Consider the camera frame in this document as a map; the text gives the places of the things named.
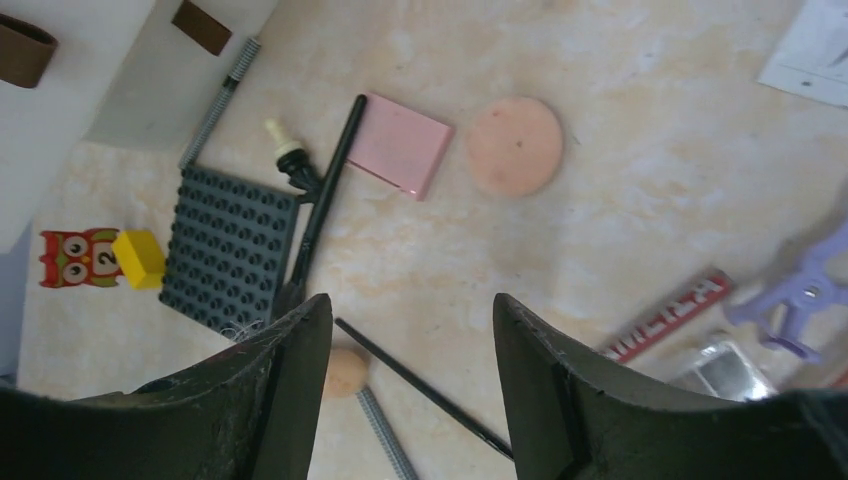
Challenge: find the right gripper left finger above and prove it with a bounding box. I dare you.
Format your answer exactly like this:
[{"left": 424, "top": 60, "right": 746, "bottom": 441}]
[{"left": 1, "top": 294, "right": 333, "bottom": 479}]

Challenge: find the black makeup brush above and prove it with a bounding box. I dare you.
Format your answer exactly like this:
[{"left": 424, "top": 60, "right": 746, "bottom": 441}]
[{"left": 271, "top": 94, "right": 368, "bottom": 320}]

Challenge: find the white drawer organizer cabinet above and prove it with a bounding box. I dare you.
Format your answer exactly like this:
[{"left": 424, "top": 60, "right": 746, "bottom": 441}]
[{"left": 0, "top": 0, "right": 157, "bottom": 253}]

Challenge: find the yellow toy block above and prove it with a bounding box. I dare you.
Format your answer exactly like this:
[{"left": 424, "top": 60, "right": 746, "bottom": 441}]
[{"left": 112, "top": 230, "right": 165, "bottom": 290}]

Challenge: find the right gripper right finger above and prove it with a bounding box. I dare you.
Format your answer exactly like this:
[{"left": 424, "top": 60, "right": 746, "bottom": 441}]
[{"left": 493, "top": 293, "right": 847, "bottom": 479}]

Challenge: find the pink square compact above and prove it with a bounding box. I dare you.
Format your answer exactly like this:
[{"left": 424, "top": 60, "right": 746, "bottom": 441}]
[{"left": 347, "top": 93, "right": 455, "bottom": 201}]

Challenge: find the brown eyeshadow palette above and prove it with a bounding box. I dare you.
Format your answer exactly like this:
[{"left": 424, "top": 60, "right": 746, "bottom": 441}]
[{"left": 669, "top": 341, "right": 848, "bottom": 403}]

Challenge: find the white drawer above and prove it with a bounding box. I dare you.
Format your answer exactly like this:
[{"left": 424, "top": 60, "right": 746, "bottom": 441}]
[{"left": 85, "top": 0, "right": 277, "bottom": 151}]

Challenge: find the red owl toy block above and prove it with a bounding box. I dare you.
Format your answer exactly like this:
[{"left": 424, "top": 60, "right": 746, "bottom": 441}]
[{"left": 39, "top": 228, "right": 123, "bottom": 289}]

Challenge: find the false eyelashes card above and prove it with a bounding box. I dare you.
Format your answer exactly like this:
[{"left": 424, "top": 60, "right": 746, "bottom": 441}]
[{"left": 758, "top": 0, "right": 847, "bottom": 108}]

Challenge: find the dark grey studded baseplate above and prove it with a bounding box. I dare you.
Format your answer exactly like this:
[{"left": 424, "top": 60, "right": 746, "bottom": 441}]
[{"left": 158, "top": 166, "right": 300, "bottom": 340}]

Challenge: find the round peach powder puff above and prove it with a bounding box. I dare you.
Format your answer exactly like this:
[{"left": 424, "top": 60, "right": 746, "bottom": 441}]
[{"left": 465, "top": 96, "right": 565, "bottom": 198}]

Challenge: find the purple eyelash curler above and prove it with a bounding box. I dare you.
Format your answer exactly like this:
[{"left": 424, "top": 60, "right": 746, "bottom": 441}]
[{"left": 723, "top": 221, "right": 847, "bottom": 363}]

